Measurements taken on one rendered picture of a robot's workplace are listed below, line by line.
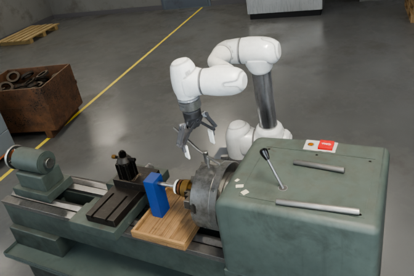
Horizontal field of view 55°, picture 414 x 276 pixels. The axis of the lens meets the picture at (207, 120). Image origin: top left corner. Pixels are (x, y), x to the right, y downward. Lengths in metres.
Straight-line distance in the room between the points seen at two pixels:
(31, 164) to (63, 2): 10.19
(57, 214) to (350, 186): 1.57
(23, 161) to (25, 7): 9.71
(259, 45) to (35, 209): 1.56
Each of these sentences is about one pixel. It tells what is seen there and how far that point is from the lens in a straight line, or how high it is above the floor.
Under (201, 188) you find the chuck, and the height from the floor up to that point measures 1.20.
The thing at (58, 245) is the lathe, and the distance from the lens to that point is 2.58.
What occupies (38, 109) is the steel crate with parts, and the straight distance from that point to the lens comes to 5.14.
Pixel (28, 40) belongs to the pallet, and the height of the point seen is 0.09.
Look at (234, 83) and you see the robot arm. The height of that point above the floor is 1.66.
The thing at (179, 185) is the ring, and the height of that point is 1.11.
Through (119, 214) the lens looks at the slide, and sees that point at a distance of 2.06.
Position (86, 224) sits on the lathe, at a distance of 2.15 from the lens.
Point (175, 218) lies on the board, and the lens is 2.06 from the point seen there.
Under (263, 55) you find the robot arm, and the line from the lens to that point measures 1.94.
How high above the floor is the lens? 2.23
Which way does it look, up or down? 28 degrees down
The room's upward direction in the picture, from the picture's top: 10 degrees counter-clockwise
